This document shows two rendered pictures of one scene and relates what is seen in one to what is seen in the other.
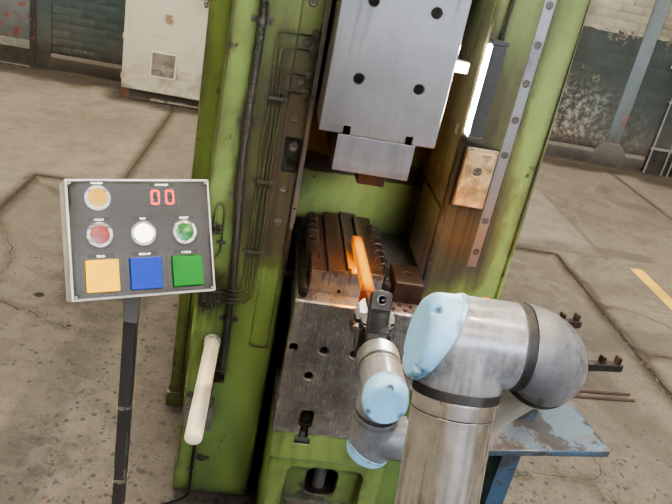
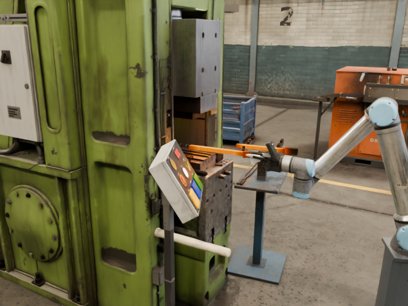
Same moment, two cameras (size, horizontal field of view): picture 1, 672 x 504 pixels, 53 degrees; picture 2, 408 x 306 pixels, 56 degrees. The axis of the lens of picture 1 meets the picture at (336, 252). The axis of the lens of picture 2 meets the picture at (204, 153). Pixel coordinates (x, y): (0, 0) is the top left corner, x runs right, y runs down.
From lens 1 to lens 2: 1.78 m
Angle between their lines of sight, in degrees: 51
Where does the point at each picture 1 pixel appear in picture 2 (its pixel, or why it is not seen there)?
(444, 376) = (396, 118)
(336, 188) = not seen: hidden behind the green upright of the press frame
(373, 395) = (312, 167)
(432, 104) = (218, 73)
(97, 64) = not seen: outside the picture
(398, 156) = (214, 98)
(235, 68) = (149, 84)
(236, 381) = not seen: hidden behind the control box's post
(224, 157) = (150, 132)
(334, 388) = (217, 210)
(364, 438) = (308, 186)
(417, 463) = (399, 144)
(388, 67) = (208, 62)
